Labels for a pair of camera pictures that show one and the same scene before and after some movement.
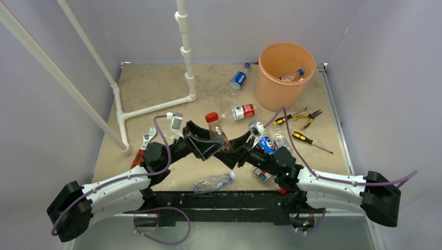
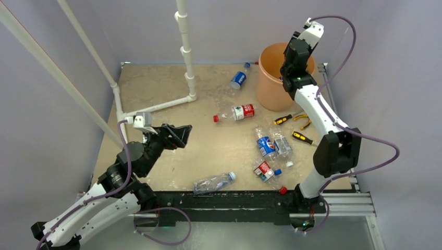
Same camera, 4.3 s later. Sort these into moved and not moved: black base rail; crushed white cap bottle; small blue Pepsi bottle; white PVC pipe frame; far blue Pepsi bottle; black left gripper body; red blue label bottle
Moved: black left gripper body
Not moved: white PVC pipe frame; black base rail; far blue Pepsi bottle; crushed white cap bottle; small blue Pepsi bottle; red blue label bottle
